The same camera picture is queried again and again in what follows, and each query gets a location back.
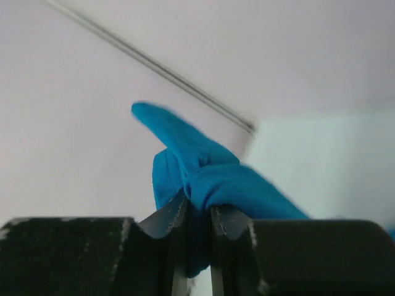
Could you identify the blue polo t-shirt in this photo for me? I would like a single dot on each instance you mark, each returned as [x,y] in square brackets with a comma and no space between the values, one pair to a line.
[209,175]

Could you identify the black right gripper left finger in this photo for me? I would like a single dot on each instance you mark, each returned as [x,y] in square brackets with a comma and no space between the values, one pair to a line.
[96,256]

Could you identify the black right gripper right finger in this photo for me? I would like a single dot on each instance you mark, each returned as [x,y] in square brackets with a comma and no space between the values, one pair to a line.
[299,257]

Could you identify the aluminium frame post left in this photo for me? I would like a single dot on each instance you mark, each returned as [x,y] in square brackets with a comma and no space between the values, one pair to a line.
[140,56]

